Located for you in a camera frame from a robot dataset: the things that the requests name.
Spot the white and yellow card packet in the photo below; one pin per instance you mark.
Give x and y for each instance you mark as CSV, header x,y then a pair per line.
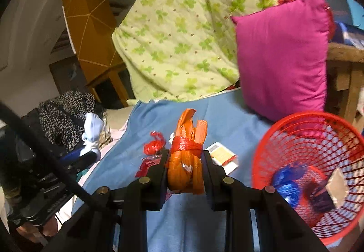
x,y
221,153

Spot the magenta pillow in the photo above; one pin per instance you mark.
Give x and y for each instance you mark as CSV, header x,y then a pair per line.
x,y
281,61

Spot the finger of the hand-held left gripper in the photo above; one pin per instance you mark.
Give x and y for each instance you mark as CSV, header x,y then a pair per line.
x,y
82,158

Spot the blue blanket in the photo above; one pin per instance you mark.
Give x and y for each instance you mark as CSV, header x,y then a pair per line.
x,y
153,122

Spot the blue white printed package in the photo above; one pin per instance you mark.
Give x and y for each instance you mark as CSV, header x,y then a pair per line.
x,y
349,35

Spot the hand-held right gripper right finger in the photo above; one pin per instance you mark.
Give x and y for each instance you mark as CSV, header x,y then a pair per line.
x,y
209,175

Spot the green floral quilt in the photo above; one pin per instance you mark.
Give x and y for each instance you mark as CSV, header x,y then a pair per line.
x,y
176,35

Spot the black white dotted cloth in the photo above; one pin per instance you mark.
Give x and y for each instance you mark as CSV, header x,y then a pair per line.
x,y
65,115

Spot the beige cloth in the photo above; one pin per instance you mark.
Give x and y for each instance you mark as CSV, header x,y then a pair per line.
x,y
118,119

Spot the person's left hand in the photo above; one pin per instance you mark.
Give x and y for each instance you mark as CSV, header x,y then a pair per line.
x,y
48,229

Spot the light blue box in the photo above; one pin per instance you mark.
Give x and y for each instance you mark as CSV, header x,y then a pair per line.
x,y
347,10

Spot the red flat wrapper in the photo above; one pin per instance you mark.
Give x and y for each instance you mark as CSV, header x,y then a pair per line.
x,y
145,166

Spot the blue shiny wrapper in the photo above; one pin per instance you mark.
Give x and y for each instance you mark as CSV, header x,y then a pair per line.
x,y
287,186

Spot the red plastic mesh basket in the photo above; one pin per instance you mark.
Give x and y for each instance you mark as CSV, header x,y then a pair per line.
x,y
260,149

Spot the orange plastic bag bundle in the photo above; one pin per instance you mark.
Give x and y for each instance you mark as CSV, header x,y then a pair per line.
x,y
182,166

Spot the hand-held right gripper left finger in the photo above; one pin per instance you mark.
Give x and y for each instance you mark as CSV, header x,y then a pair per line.
x,y
160,172

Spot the white paper packet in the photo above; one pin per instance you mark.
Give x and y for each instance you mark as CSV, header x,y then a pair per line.
x,y
337,186

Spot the wooden bench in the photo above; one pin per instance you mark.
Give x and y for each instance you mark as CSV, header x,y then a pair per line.
x,y
345,70

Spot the dark purple packet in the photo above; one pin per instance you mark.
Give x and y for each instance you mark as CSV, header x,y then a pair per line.
x,y
320,198

